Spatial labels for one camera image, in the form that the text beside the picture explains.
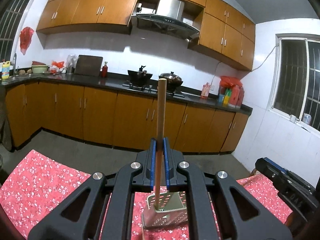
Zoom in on red plastic bag on wall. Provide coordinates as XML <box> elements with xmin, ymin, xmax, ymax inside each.
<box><xmin>20</xmin><ymin>27</ymin><xmax>34</xmax><ymax>55</ymax></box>

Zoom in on red sauce bottle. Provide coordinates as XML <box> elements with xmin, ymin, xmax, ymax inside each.
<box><xmin>101</xmin><ymin>61</ymin><xmax>108</xmax><ymax>78</ymax></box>

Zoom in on upper wooden kitchen cabinets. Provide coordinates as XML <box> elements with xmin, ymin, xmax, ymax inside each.
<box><xmin>37</xmin><ymin>0</ymin><xmax>255</xmax><ymax>71</ymax></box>

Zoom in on red oil bottles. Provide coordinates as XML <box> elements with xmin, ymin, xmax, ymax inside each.
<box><xmin>218</xmin><ymin>85</ymin><xmax>245</xmax><ymax>109</ymax></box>

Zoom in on black wok left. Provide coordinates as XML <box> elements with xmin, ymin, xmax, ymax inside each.
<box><xmin>127</xmin><ymin>66</ymin><xmax>153</xmax><ymax>87</ymax></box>

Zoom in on red floral tablecloth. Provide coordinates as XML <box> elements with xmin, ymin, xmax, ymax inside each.
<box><xmin>1</xmin><ymin>150</ymin><xmax>292</xmax><ymax>239</ymax></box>

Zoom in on steel range hood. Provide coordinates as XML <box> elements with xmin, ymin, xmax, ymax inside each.
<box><xmin>131</xmin><ymin>0</ymin><xmax>204</xmax><ymax>41</ymax></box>

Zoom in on right window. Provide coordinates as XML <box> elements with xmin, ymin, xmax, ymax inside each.
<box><xmin>271</xmin><ymin>37</ymin><xmax>319</xmax><ymax>131</ymax></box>

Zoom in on sink faucet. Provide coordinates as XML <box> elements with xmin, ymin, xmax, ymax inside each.
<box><xmin>12</xmin><ymin>53</ymin><xmax>18</xmax><ymax>77</ymax></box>

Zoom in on orange red snack bag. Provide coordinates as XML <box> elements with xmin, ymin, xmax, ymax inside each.
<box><xmin>49</xmin><ymin>61</ymin><xmax>65</xmax><ymax>74</ymax></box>

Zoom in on black countertop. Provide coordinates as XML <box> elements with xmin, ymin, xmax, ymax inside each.
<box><xmin>1</xmin><ymin>73</ymin><xmax>253</xmax><ymax>116</ymax></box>

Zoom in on yellow detergent bottle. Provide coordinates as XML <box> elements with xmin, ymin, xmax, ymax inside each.
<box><xmin>2</xmin><ymin>61</ymin><xmax>11</xmax><ymax>80</ymax></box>

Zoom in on dark cutting board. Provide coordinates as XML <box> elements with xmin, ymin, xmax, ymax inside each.
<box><xmin>74</xmin><ymin>55</ymin><xmax>103</xmax><ymax>77</ymax></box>

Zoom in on window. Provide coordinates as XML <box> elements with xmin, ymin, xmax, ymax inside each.
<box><xmin>1</xmin><ymin>0</ymin><xmax>30</xmax><ymax>62</ymax></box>
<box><xmin>271</xmin><ymin>37</ymin><xmax>319</xmax><ymax>131</ymax></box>

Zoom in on beige perforated utensil holder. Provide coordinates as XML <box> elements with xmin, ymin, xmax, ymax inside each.
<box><xmin>142</xmin><ymin>191</ymin><xmax>188</xmax><ymax>229</ymax></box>

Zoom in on left window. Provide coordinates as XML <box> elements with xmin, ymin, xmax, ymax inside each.
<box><xmin>1</xmin><ymin>0</ymin><xmax>30</xmax><ymax>62</ymax></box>

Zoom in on lidded black wok right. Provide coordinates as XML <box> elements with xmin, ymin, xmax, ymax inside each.
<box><xmin>159</xmin><ymin>72</ymin><xmax>183</xmax><ymax>93</ymax></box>

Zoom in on red bag on counter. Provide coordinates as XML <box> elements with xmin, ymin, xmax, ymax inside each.
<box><xmin>219</xmin><ymin>76</ymin><xmax>242</xmax><ymax>88</ymax></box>

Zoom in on wooden kitchen cabinets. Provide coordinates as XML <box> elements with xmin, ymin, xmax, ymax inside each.
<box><xmin>37</xmin><ymin>0</ymin><xmax>255</xmax><ymax>71</ymax></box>
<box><xmin>3</xmin><ymin>81</ymin><xmax>249</xmax><ymax>153</ymax></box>

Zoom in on green basin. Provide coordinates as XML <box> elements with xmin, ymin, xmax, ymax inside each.
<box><xmin>31</xmin><ymin>65</ymin><xmax>49</xmax><ymax>74</ymax></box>

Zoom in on lower wooden kitchen cabinets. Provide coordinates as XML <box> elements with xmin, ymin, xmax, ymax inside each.
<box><xmin>3</xmin><ymin>81</ymin><xmax>249</xmax><ymax>153</ymax></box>

